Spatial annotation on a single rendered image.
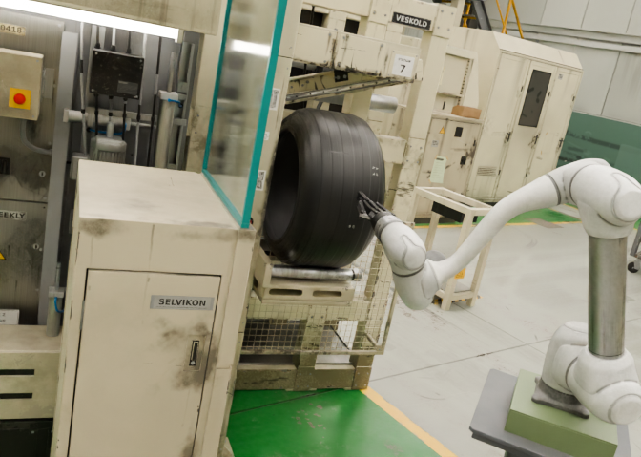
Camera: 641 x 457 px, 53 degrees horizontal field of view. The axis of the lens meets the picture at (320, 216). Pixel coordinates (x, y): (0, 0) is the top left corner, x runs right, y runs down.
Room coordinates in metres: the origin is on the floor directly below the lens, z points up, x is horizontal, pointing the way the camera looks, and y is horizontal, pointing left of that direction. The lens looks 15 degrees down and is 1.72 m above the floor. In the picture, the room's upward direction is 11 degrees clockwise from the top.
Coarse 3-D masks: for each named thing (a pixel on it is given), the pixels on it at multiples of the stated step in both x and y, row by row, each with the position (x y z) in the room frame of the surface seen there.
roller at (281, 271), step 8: (272, 272) 2.19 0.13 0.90; (280, 272) 2.20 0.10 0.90; (288, 272) 2.22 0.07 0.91; (296, 272) 2.23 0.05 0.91; (304, 272) 2.24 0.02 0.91; (312, 272) 2.25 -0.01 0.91; (320, 272) 2.27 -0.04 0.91; (328, 272) 2.28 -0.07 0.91; (336, 272) 2.29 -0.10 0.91; (344, 272) 2.31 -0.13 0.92; (352, 272) 2.32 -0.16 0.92
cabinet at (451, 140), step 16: (400, 112) 7.27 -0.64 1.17; (432, 112) 7.18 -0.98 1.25; (448, 112) 7.75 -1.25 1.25; (400, 128) 7.23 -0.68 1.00; (432, 128) 6.97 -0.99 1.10; (448, 128) 7.13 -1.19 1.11; (464, 128) 7.30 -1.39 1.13; (480, 128) 7.49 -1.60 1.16; (432, 144) 7.00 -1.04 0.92; (448, 144) 7.18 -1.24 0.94; (464, 144) 7.34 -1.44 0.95; (432, 160) 7.05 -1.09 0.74; (448, 160) 7.22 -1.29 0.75; (464, 160) 7.36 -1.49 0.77; (432, 176) 7.08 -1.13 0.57; (448, 176) 7.26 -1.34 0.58; (464, 176) 7.43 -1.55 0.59; (464, 192) 7.49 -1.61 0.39
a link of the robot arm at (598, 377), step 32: (576, 192) 1.78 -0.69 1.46; (608, 192) 1.67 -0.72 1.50; (640, 192) 1.66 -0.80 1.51; (608, 224) 1.69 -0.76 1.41; (608, 256) 1.72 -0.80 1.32; (608, 288) 1.73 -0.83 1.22; (608, 320) 1.73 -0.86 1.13; (608, 352) 1.74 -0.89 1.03; (576, 384) 1.80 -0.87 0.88; (608, 384) 1.71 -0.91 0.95; (608, 416) 1.68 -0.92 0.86
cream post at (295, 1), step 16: (288, 0) 2.23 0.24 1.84; (288, 16) 2.23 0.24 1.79; (288, 32) 2.24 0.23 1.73; (288, 48) 2.24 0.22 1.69; (288, 64) 2.24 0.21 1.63; (288, 80) 2.25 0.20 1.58; (272, 112) 2.23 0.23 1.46; (272, 128) 2.24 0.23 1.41; (272, 144) 2.24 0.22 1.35; (272, 160) 2.24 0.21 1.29; (256, 192) 2.23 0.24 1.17; (256, 208) 2.23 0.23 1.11; (256, 224) 2.24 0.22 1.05; (256, 240) 2.24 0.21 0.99; (256, 256) 2.25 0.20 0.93; (240, 320) 2.24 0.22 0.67; (240, 336) 2.24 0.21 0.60; (224, 416) 2.24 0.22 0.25; (224, 432) 2.24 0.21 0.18
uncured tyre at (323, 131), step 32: (288, 128) 2.36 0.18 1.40; (320, 128) 2.23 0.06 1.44; (352, 128) 2.30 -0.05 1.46; (288, 160) 2.65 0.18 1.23; (320, 160) 2.14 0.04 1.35; (352, 160) 2.18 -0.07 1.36; (288, 192) 2.65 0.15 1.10; (320, 192) 2.11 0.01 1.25; (352, 192) 2.15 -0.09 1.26; (288, 224) 2.57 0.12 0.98; (320, 224) 2.11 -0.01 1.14; (288, 256) 2.21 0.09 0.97; (320, 256) 2.18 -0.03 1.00; (352, 256) 2.22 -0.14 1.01
